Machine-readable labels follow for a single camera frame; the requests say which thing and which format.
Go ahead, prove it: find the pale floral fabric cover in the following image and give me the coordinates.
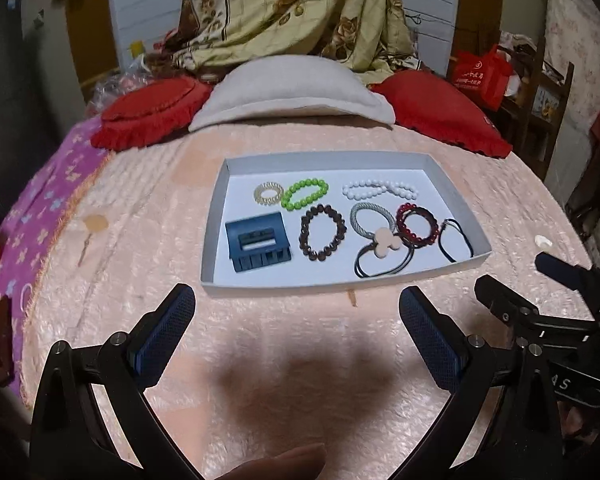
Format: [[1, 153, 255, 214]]
[[542, 0, 600, 126]]

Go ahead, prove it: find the wooden shelf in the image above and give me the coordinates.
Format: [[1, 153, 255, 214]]
[[495, 42, 576, 171]]

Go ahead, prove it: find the yellow floral quilt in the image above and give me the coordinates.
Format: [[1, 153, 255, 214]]
[[152, 0, 418, 86]]

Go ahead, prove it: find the purple floral blanket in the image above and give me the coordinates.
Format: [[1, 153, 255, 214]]
[[0, 115, 111, 341]]

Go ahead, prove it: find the red shopping bag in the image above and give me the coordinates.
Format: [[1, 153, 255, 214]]
[[451, 45, 513, 110]]

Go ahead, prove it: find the beige pillow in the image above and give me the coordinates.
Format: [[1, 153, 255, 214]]
[[188, 55, 397, 133]]

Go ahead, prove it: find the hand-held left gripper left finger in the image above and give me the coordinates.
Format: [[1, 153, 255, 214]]
[[30, 282, 203, 480]]

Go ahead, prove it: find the blue hair claw clip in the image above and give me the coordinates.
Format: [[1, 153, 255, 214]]
[[225, 212, 293, 275]]

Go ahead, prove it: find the brown hair tie pink flower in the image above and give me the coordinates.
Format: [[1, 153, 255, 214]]
[[354, 227, 416, 279]]

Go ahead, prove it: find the black cord hair tie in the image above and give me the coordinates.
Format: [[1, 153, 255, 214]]
[[437, 217, 477, 263]]

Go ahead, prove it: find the white bead bracelet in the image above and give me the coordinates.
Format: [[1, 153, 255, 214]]
[[341, 179, 420, 202]]

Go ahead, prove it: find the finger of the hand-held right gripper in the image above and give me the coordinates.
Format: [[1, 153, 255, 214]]
[[535, 252, 597, 291], [474, 274, 543, 332]]

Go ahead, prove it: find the white shallow cardboard box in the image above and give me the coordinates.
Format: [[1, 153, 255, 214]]
[[200, 151, 492, 300]]

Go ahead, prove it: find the red ruffled round cushion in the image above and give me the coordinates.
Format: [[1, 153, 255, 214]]
[[90, 77, 216, 152]]

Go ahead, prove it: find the red bead bracelet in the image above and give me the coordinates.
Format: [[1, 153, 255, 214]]
[[396, 201, 440, 249]]

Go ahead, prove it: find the green bead bracelet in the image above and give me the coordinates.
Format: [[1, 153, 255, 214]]
[[281, 178, 330, 211]]

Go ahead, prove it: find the grey braided hair tie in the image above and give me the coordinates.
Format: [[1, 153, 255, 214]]
[[349, 201, 397, 251]]

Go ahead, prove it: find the red ruffled square pillow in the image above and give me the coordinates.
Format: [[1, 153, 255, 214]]
[[370, 70, 513, 160]]

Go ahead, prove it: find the person's left hand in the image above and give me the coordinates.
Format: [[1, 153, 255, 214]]
[[215, 442, 328, 480]]

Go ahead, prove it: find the dark brown bead bracelet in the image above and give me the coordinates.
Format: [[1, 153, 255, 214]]
[[299, 204, 348, 264]]

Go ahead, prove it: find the clear spiral hair tie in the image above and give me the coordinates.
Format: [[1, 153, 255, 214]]
[[253, 181, 286, 207]]

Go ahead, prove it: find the pink textured bedspread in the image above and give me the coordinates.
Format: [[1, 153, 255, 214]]
[[10, 115, 596, 480]]

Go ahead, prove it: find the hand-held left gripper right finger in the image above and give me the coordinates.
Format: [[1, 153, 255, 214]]
[[392, 286, 571, 480]]

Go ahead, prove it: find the clear plastic bag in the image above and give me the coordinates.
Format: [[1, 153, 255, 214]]
[[87, 57, 151, 111]]

